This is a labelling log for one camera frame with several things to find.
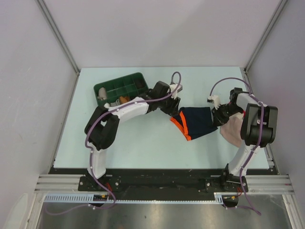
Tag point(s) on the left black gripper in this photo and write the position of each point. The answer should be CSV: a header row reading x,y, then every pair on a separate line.
x,y
173,109

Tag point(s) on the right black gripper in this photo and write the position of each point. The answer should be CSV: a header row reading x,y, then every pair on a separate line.
x,y
218,119

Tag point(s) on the navy orange underwear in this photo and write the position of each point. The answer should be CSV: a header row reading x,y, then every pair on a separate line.
x,y
194,122

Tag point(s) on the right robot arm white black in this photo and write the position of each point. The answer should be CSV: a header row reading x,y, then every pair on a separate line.
x,y
258,129

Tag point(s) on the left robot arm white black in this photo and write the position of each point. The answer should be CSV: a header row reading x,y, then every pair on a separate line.
x,y
101,129

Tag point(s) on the pink underwear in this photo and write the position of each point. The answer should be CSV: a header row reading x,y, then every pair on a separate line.
x,y
231,130

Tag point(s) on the black rolled cloth back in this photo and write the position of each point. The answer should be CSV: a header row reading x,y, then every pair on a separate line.
x,y
139,83

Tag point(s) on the green compartment organizer tray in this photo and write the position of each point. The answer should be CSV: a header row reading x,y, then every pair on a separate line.
x,y
122,86

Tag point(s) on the orange rolled cloth in tray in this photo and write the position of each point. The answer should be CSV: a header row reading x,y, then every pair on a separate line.
x,y
124,99

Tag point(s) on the grey rolled cloth in tray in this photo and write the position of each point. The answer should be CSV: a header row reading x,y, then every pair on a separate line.
x,y
116,103

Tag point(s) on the beige rolled cloth in tray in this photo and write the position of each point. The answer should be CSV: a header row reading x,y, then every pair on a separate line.
x,y
102,94

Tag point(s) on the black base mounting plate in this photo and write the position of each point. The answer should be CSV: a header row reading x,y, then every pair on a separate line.
x,y
119,180

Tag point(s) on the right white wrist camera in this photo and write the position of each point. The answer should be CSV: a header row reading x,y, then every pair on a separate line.
x,y
215,100

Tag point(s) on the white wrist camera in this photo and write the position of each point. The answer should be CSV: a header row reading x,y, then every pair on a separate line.
x,y
215,100
175,89

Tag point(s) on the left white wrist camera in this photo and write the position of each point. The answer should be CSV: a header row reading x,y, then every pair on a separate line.
x,y
175,89

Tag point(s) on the aluminium frame rail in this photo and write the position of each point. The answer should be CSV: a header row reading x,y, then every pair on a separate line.
x,y
257,184

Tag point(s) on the slotted cable duct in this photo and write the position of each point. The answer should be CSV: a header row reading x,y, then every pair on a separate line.
x,y
102,199

